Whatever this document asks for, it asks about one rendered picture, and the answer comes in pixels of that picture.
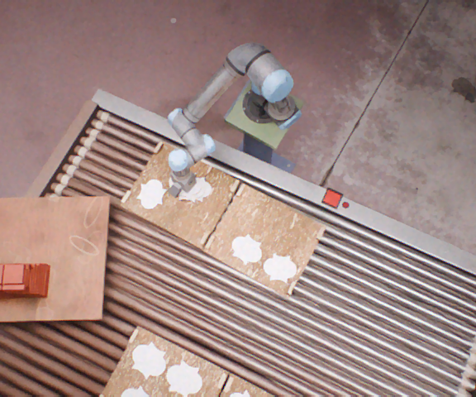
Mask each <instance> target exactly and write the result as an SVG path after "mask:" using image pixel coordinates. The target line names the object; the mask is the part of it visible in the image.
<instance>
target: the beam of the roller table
mask: <svg viewBox="0 0 476 397"><path fill-rule="evenodd" d="M91 101H94V102H95V103H98V104H99V105H100V107H101V109H102V111H103V112H108V113H110V114H112V115H113V116H114V117H117V118H119V119H121V120H123V121H125V122H129V123H130V124H132V125H135V126H138V127H140V128H142V129H145V130H147V131H148V132H152V133H154V134H155V135H157V136H161V137H163V138H164V139H166V140H169V141H172V142H173V143H176V144H178V145H180V146H184V147H186V145H185V143H184V142H183V141H182V140H181V139H180V137H179V136H178V134H177V133H176V132H175V130H174V129H173V128H172V127H171V125H170V124H169V122H168V119H167V118H165V117H161V116H160V115H158V114H155V113H153V112H151V111H148V110H146V109H144V108H141V107H139V106H137V105H134V104H132V103H131V102H129V101H126V100H125V99H123V98H119V97H117V96H116V95H114V94H111V93H109V92H106V91H104V90H102V89H100V88H99V89H98V90H97V91H96V93H95V94H94V95H93V97H92V99H91ZM213 140H214V142H215V144H216V150H215V151H213V152H212V153H211V154H210V155H209V156H207V157H206V158H208V159H210V160H213V161H215V162H217V163H219V164H221V165H224V166H226V167H228V168H230V169H233V170H235V171H237V172H240V173H242V174H243V175H248V176H249V177H251V178H253V179H257V180H258V181H260V182H262V183H265V184H267V185H269V186H272V187H274V188H276V189H279V190H281V191H283V192H284V193H287V194H290V195H292V196H294V197H296V198H298V199H301V200H303V201H305V202H307V203H311V204H313V205H315V206H317V207H319V208H322V209H324V211H327V212H328V213H331V214H334V215H336V216H337V217H339V218H343V219H344V220H346V221H348V222H352V223H353V224H355V225H359V226H361V227H363V228H366V229H368V230H370V231H371V232H375V233H377V234H379V235H380V236H383V237H386V238H387V239H390V240H392V241H394V242H398V243H400V244H402V245H404V246H407V247H409V248H411V249H413V250H415V251H416V252H418V253H420V254H422V255H424V256H428V257H430V258H432V259H434V260H436V261H439V262H441V263H443V264H445V265H448V266H450V267H453V268H455V269H457V270H460V271H463V272H464V273H466V274H468V275H472V276H473V277H476V255H475V254H473V253H470V252H468V251H466V250H463V249H461V248H459V247H457V246H455V245H453V244H451V243H449V242H446V241H444V240H441V239H440V238H438V237H434V236H432V235H431V234H429V233H425V232H423V231H421V230H418V229H416V228H414V227H411V226H409V225H407V224H405V223H403V222H400V221H398V220H395V219H393V218H390V217H388V216H386V215H383V214H381V213H379V212H376V211H374V210H373V209H371V208H369V207H367V206H365V205H363V204H361V203H357V202H355V201H353V200H351V199H349V198H346V197H344V196H343V197H342V199H341V201H340V204H339V206H338V208H337V209H335V208H332V207H330V206H328V205H325V204H324V203H322V202H321V201H322V199H323V197H324V195H325V193H326V189H325V188H323V187H321V186H319V185H317V184H314V183H312V182H310V181H307V180H304V179H302V178H300V177H297V176H296V175H293V174H290V173H288V172H287V171H285V170H281V169H280V168H277V167H275V166H273V165H270V164H268V163H266V162H264V161H262V160H259V159H257V158H254V157H253V156H251V155H247V154H245V153H243V152H240V151H238V150H236V149H233V148H231V146H228V145H226V144H224V143H222V142H219V141H217V140H215V139H213ZM344 201H346V202H348V203H349V207H348V208H343V207H342V203H343V202H344Z"/></svg>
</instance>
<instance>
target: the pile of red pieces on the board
mask: <svg viewBox="0 0 476 397"><path fill-rule="evenodd" d="M49 278H50V265H47V264H46V263H17V264H0V299H9V298H47V294H48V285H49Z"/></svg>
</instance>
